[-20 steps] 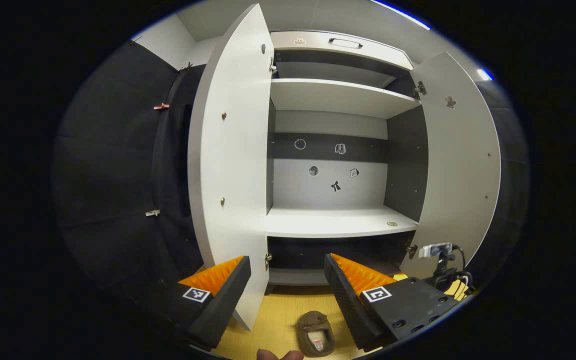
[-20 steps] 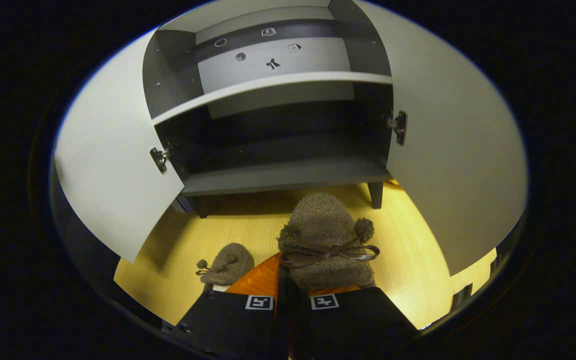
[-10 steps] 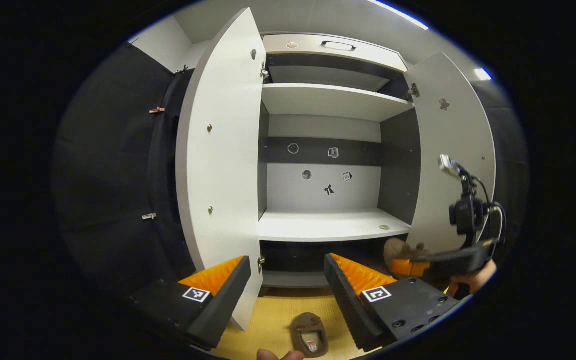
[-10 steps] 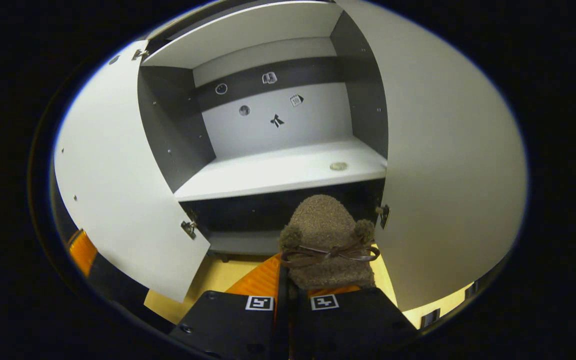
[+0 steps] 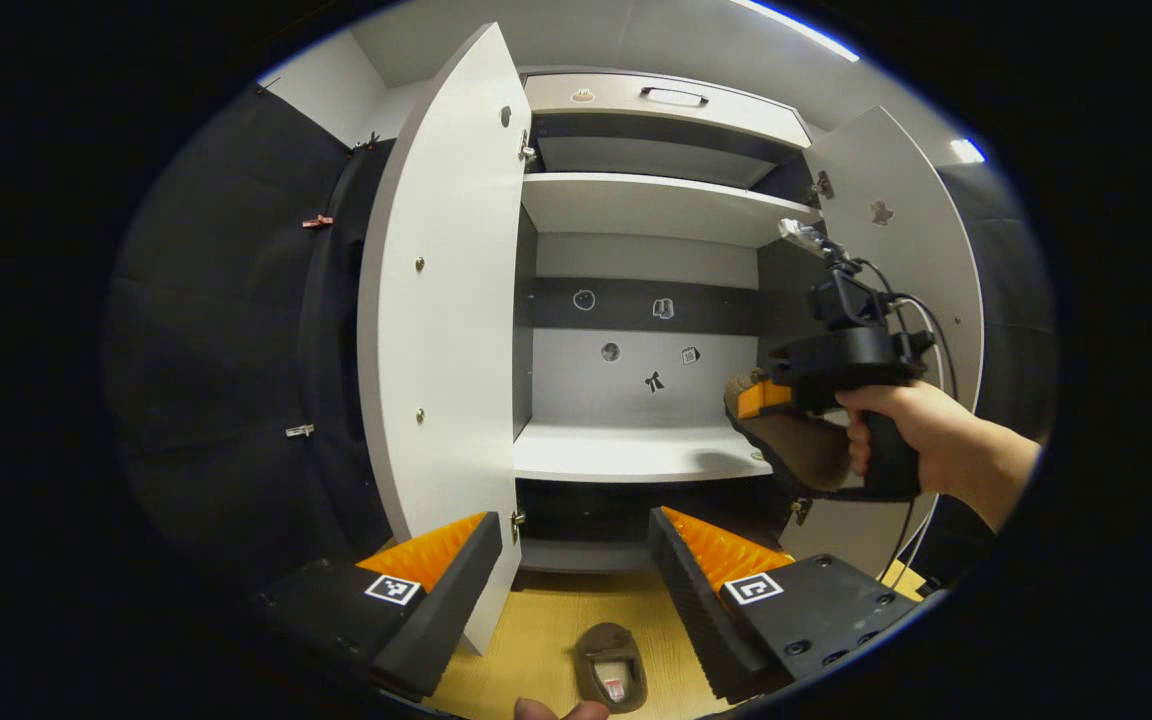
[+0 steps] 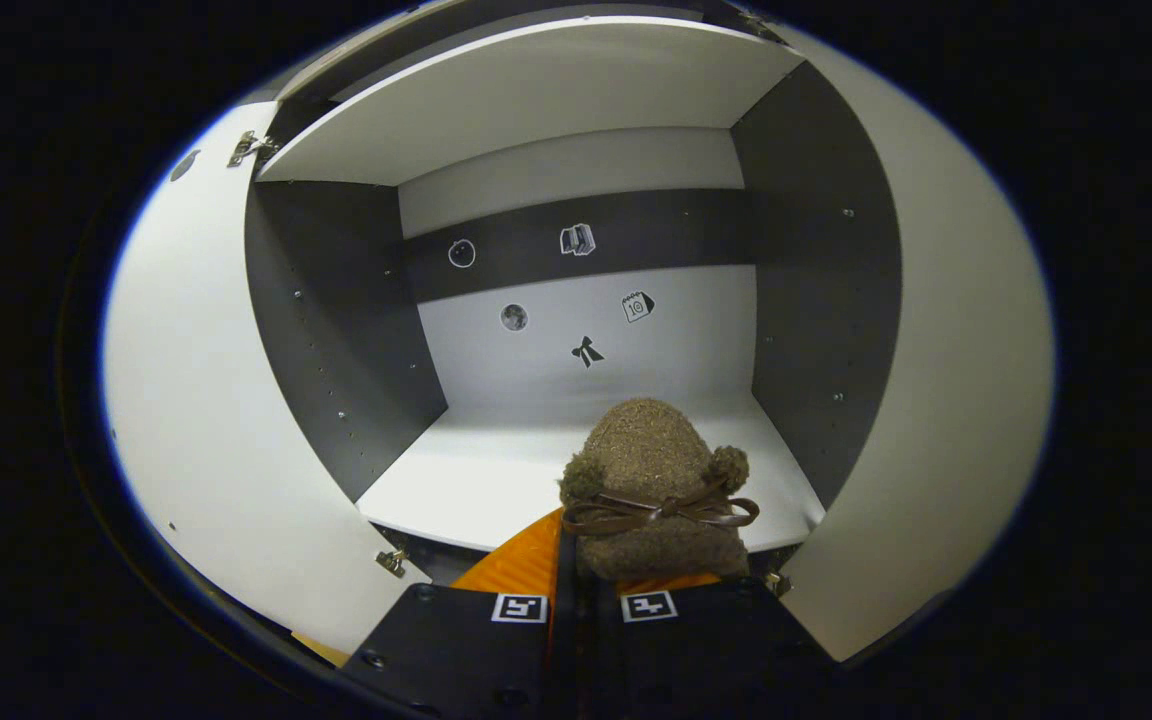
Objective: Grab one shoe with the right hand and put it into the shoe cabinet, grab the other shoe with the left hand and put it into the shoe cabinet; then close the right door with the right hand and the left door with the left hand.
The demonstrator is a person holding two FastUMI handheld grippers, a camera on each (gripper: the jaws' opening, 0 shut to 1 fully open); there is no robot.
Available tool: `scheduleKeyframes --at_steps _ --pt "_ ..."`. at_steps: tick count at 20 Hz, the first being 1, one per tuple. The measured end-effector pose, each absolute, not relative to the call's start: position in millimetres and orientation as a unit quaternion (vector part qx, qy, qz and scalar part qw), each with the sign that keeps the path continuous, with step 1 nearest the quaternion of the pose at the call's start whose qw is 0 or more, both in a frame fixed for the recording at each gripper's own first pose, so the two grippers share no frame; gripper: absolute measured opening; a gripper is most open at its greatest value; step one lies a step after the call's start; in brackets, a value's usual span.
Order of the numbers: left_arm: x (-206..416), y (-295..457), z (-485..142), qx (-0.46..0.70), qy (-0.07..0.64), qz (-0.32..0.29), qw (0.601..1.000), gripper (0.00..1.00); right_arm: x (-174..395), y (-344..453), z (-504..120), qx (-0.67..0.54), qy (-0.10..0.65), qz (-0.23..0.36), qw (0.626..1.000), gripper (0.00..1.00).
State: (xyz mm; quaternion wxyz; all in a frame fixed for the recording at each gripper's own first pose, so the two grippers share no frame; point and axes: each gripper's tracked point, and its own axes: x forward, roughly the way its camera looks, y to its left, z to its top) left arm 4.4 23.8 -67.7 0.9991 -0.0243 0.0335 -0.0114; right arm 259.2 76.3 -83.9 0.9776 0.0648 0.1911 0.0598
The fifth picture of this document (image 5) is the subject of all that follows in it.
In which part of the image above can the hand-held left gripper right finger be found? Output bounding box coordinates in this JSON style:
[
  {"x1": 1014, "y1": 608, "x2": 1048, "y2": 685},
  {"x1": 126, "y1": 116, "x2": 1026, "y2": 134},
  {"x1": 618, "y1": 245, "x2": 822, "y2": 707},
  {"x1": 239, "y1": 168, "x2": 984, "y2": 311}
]
[{"x1": 648, "y1": 506, "x2": 937, "y2": 706}]

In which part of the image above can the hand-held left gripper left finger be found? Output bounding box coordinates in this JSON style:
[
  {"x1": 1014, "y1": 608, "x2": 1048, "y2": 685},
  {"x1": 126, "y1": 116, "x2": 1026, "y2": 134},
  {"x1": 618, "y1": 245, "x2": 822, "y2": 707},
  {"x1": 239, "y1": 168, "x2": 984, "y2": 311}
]
[{"x1": 246, "y1": 511, "x2": 503, "y2": 701}]

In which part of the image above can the brown fuzzy shoe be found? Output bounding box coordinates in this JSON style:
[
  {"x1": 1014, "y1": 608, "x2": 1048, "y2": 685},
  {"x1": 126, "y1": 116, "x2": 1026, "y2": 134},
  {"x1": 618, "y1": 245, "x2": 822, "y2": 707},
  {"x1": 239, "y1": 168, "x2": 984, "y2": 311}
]
[
  {"x1": 574, "y1": 622, "x2": 649, "y2": 714},
  {"x1": 724, "y1": 370, "x2": 922, "y2": 501}
]

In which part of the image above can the white cabinet door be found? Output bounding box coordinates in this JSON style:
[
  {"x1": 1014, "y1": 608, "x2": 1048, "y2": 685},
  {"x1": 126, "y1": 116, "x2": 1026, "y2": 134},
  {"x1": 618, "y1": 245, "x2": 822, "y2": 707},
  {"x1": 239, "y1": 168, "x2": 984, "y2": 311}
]
[
  {"x1": 358, "y1": 22, "x2": 534, "y2": 656},
  {"x1": 776, "y1": 105, "x2": 985, "y2": 581}
]

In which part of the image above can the white shoe cabinet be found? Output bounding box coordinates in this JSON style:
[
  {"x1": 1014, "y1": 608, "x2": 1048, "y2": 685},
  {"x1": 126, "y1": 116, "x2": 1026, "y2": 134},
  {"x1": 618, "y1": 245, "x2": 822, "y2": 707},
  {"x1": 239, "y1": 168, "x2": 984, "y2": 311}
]
[{"x1": 511, "y1": 68, "x2": 822, "y2": 576}]

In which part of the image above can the black backdrop cloth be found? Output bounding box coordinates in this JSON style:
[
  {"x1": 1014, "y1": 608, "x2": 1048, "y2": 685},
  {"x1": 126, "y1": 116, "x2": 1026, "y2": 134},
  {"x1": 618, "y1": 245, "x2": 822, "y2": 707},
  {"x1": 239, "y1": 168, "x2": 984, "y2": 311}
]
[
  {"x1": 936, "y1": 160, "x2": 1057, "y2": 441},
  {"x1": 106, "y1": 85, "x2": 397, "y2": 601}
]

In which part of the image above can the long ceiling light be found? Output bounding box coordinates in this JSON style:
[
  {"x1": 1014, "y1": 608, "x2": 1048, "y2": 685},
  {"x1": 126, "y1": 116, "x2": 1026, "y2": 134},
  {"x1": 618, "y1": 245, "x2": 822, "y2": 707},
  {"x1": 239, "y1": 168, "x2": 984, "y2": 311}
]
[{"x1": 731, "y1": 0, "x2": 862, "y2": 63}]

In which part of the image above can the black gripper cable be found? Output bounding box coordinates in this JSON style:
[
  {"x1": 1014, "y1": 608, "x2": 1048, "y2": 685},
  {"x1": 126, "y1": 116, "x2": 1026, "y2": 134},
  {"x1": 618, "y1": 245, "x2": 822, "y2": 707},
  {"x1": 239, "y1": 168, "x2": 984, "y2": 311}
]
[{"x1": 856, "y1": 258, "x2": 959, "y2": 586}]

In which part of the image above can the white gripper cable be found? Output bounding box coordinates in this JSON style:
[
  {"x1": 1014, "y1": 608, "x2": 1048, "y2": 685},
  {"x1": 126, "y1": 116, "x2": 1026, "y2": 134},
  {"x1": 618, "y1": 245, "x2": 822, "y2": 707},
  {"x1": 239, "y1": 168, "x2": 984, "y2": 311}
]
[{"x1": 891, "y1": 295, "x2": 945, "y2": 593}]

